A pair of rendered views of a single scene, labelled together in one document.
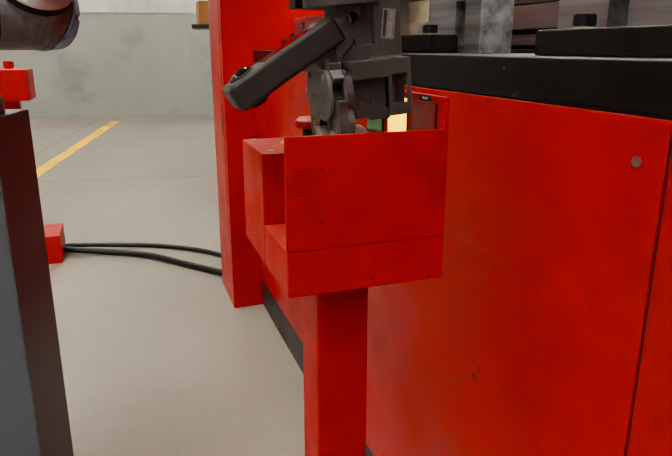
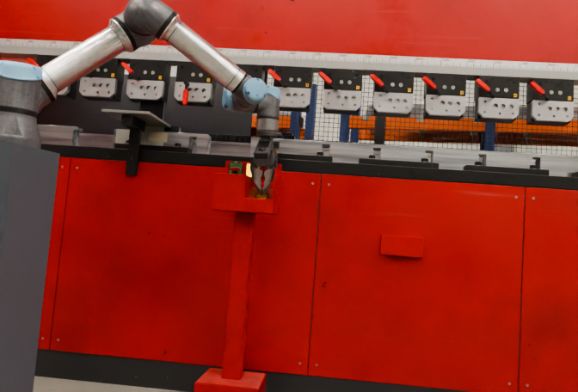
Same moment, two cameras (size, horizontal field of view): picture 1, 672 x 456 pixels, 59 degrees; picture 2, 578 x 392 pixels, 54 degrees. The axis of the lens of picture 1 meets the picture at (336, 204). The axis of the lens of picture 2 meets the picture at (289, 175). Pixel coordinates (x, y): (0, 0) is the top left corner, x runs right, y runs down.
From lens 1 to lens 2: 1.73 m
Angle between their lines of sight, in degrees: 67
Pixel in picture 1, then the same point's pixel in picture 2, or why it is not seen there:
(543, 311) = (282, 230)
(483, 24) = (206, 147)
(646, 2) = (285, 149)
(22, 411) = (33, 345)
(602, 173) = (302, 187)
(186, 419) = not seen: outside the picture
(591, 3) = not seen: hidden behind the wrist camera
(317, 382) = (249, 254)
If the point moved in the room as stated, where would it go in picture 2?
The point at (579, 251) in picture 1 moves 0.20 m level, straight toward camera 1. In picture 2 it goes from (296, 209) to (335, 210)
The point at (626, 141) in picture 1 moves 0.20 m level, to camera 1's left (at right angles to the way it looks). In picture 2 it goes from (309, 179) to (286, 172)
